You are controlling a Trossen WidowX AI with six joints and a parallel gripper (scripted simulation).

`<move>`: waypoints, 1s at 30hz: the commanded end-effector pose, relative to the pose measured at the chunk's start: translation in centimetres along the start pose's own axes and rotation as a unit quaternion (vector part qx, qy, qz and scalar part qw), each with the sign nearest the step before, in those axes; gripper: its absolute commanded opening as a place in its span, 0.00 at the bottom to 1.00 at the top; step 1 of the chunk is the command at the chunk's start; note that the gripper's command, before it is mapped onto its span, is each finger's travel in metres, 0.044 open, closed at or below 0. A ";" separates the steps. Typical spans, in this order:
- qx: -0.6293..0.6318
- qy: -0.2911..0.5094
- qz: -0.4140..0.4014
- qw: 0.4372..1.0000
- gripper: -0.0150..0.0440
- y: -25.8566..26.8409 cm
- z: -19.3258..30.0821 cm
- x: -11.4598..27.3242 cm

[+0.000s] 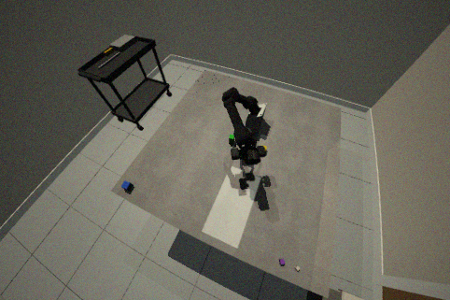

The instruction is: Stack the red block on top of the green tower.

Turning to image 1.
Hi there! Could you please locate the small blue block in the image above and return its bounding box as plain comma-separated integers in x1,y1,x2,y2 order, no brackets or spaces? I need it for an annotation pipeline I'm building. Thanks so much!
120,181,133,191

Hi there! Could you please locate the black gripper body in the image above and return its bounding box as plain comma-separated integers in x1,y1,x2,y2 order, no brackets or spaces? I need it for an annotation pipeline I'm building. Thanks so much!
231,146,266,160

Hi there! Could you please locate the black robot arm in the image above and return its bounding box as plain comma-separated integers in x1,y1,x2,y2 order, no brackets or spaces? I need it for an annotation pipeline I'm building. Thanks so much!
221,87,262,165

